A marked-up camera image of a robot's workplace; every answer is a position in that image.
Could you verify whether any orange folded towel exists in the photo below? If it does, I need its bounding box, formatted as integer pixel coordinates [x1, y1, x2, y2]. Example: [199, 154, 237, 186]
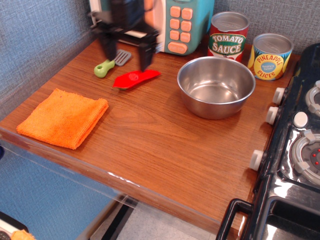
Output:
[16, 88, 109, 150]

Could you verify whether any pineapple slices can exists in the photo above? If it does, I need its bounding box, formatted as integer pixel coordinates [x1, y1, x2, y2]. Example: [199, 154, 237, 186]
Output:
[247, 33, 294, 81]

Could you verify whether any white stove knob rear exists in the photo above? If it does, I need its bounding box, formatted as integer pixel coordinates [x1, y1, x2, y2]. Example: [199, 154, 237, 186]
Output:
[272, 87, 286, 105]

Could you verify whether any teal and white toy microwave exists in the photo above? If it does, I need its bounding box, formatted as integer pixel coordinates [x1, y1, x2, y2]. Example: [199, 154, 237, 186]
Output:
[89, 0, 216, 56]

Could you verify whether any white stove knob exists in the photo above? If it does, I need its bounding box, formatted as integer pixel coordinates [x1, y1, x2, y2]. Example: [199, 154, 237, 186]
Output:
[272, 87, 286, 105]
[249, 149, 264, 171]
[265, 106, 279, 125]

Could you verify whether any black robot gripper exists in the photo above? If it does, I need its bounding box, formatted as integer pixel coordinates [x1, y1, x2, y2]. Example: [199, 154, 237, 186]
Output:
[90, 0, 159, 72]

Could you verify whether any black toy stove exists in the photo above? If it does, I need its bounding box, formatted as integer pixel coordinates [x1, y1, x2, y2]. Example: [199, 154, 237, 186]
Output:
[216, 42, 320, 240]

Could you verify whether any grey front stove burner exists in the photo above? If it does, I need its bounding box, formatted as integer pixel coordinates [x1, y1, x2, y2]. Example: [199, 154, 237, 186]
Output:
[290, 129, 320, 186]

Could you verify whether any stainless steel pot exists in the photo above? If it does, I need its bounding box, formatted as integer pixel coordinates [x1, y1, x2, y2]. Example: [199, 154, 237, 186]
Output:
[177, 56, 256, 120]

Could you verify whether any green handled grey toy spatula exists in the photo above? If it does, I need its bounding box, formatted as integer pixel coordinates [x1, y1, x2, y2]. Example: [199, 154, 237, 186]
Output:
[93, 49, 132, 78]

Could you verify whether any grey stove burner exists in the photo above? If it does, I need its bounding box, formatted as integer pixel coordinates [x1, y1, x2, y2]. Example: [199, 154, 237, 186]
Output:
[305, 80, 320, 117]
[290, 129, 320, 186]

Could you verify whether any tomato sauce can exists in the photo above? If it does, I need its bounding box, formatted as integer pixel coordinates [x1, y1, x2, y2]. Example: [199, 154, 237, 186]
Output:
[207, 11, 250, 62]

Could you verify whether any white stove knob front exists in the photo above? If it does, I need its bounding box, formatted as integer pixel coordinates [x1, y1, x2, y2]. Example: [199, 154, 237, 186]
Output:
[249, 149, 264, 171]

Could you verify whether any white stove knob middle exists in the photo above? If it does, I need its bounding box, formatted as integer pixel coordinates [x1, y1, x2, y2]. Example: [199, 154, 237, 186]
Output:
[265, 106, 279, 125]

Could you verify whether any orange object at bottom left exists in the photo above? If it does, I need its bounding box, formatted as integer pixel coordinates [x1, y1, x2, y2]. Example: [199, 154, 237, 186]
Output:
[10, 229, 36, 240]

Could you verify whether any grey rear stove burner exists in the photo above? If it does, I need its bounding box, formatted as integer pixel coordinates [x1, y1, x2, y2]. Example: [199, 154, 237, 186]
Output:
[305, 80, 320, 117]

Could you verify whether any white round stove button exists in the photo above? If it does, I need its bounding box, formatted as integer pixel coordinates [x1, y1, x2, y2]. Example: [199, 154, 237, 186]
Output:
[293, 111, 308, 128]

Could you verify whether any black oven door handle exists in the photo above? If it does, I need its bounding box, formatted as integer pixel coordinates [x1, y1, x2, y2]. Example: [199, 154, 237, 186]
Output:
[216, 198, 254, 240]

